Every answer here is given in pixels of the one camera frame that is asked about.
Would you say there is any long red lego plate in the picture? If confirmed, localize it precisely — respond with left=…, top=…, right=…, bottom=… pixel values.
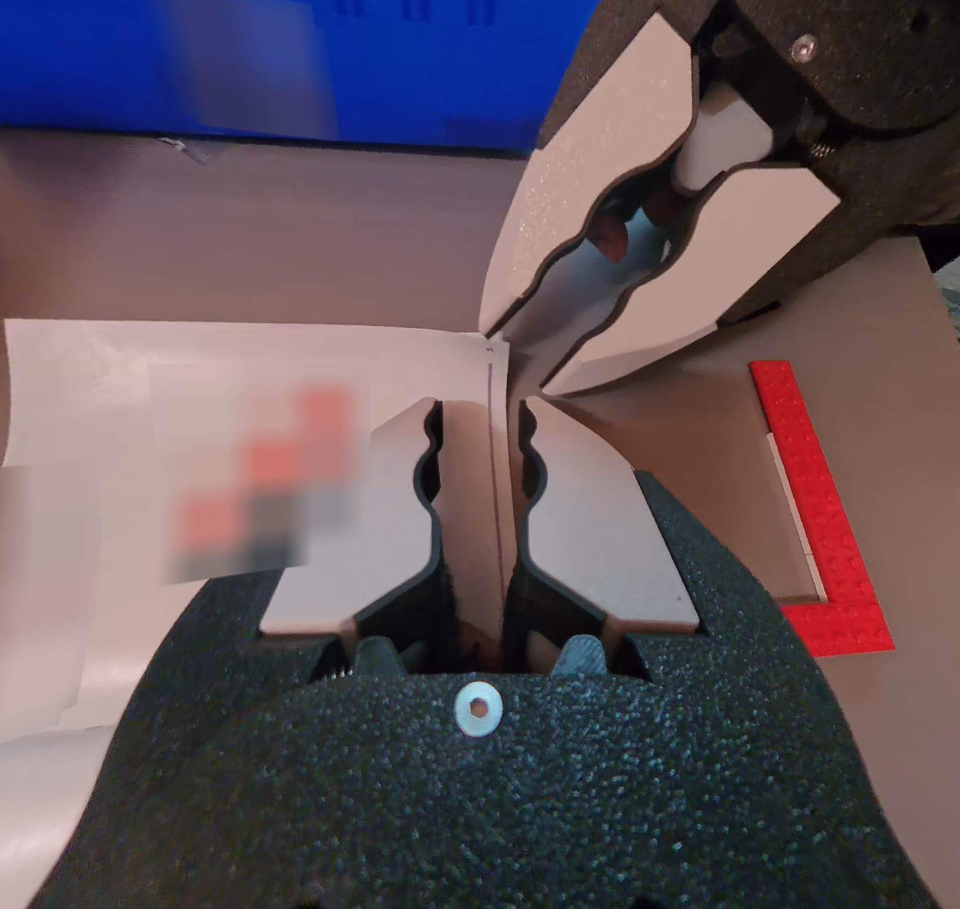
left=750, top=360, right=880, bottom=614

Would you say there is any lego instruction booklet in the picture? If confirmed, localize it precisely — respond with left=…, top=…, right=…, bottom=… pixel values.
left=0, top=316, right=513, bottom=747

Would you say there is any person's right hand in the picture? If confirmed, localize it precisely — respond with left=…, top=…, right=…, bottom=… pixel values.
left=587, top=204, right=633, bottom=265

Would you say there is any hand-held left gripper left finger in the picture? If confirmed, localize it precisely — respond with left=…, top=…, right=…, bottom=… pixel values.
left=258, top=397, right=445, bottom=638

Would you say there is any clear plastic bag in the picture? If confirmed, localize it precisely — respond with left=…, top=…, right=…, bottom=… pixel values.
left=157, top=136, right=219, bottom=169

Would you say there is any blue divided plastic bin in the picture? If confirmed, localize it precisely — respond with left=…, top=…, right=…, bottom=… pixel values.
left=0, top=0, right=639, bottom=162

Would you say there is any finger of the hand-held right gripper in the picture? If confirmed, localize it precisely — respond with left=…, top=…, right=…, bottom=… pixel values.
left=477, top=11, right=702, bottom=340
left=538, top=162, right=844, bottom=399

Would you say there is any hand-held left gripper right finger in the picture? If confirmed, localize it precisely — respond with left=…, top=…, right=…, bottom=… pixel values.
left=513, top=396, right=702, bottom=636

